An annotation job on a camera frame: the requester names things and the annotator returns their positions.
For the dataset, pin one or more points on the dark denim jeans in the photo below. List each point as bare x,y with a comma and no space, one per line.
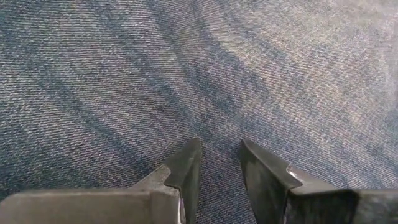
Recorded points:
186,77

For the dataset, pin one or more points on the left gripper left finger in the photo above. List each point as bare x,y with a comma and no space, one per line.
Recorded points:
93,207

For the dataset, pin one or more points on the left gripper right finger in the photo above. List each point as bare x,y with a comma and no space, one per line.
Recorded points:
280,199

